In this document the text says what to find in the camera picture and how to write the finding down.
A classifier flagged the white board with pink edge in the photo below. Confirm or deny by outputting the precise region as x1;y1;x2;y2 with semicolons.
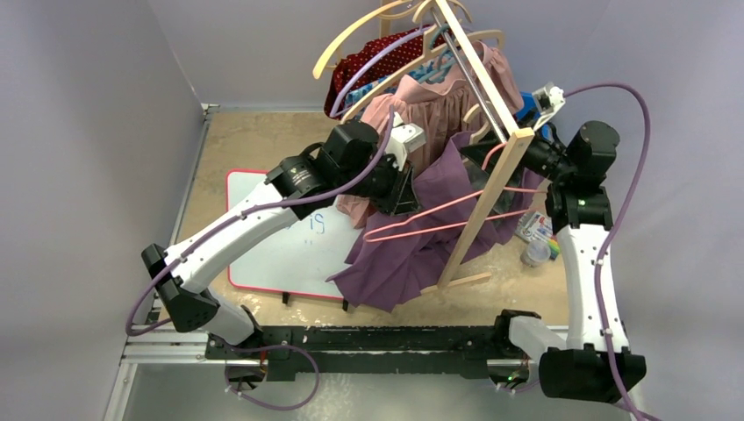
227;205;361;300

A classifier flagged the plain wooden hanger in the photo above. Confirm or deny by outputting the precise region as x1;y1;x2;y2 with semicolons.
462;104;491;145

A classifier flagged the blue floral garment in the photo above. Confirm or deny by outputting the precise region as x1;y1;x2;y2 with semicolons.
338;51;455;117

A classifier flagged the marker pack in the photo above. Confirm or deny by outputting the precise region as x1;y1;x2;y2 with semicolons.
515;210;560;260

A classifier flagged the purple hanger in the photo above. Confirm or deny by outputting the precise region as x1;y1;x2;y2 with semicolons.
324;28;424;118

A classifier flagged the red polka dot dress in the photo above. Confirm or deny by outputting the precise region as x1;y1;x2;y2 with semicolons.
324;28;424;119

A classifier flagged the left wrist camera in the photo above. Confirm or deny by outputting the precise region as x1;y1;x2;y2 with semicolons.
384;112;426;171

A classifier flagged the clear plastic cup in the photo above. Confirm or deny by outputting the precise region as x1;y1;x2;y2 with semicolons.
520;239;552;268

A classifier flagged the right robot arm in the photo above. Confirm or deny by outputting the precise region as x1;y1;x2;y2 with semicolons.
462;120;647;404

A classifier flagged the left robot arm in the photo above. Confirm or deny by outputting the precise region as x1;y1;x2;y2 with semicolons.
141;118;426;359

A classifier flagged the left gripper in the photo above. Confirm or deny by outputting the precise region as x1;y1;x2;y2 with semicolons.
338;151;422;217

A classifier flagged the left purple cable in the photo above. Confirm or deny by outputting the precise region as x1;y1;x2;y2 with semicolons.
124;104;398;337

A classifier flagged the pink wire hanger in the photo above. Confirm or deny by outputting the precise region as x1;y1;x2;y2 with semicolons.
363;141;547;244

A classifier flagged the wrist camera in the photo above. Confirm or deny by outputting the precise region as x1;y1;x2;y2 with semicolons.
531;82;566;133
384;112;426;171

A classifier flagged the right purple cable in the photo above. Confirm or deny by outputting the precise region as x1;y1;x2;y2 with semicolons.
561;82;664;421

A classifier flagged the blue plastic bin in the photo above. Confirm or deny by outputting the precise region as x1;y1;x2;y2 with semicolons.
514;92;540;128

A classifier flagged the empty wooden hanger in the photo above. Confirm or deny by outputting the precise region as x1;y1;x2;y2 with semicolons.
311;0;420;80

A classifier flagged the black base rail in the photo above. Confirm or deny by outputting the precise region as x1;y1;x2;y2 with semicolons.
205;325;524;382

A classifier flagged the purple cable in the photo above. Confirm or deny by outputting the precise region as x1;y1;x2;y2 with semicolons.
561;82;664;421
124;104;398;337

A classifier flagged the purple pleated skirt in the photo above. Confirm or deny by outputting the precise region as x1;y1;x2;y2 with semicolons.
325;131;547;314

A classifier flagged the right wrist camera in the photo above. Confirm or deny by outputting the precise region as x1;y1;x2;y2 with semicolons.
531;82;566;133

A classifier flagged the wooden clothes rack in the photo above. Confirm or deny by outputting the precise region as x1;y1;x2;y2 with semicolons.
377;0;536;296

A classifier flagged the pink garment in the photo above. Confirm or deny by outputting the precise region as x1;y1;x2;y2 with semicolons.
334;42;525;229

